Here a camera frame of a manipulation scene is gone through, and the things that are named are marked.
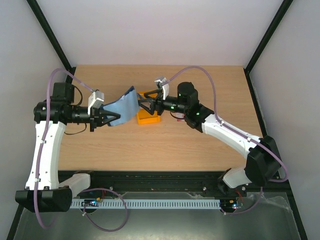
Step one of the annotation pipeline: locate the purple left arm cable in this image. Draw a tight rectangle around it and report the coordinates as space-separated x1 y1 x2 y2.
33 68 129 231

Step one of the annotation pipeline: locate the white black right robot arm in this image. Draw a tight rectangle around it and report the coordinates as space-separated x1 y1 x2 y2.
138 82 281 196

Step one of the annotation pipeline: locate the black right frame post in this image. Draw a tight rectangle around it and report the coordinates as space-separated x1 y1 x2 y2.
244 0 294 73

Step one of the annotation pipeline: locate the white slotted cable duct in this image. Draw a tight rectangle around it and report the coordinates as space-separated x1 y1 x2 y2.
70 199 221 210

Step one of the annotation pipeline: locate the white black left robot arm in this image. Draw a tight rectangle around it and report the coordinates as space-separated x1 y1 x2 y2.
15 82 121 213

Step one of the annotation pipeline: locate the black left frame post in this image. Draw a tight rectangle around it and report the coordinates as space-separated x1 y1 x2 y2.
26 0 75 73

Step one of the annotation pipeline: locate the blue card holder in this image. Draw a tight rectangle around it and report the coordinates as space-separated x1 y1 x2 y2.
101 86 140 127

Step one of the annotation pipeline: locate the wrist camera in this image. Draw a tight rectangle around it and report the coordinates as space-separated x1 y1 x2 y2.
87 90 105 115
154 76 170 100

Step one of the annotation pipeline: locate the black frame post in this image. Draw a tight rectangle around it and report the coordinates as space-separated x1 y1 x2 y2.
244 0 294 73
26 0 75 73

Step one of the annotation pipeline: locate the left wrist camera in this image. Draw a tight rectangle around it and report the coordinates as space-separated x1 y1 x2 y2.
87 90 105 115

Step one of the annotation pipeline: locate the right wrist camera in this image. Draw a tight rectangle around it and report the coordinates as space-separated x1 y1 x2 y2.
154 76 170 100

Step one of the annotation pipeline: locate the yellow plastic bin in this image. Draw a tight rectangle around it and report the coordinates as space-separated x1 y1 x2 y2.
136 106 161 125

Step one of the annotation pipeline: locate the red white credit card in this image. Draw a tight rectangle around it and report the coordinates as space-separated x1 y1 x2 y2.
175 113 185 122

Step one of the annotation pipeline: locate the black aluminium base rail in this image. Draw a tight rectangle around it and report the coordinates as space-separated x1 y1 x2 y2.
59 171 291 197

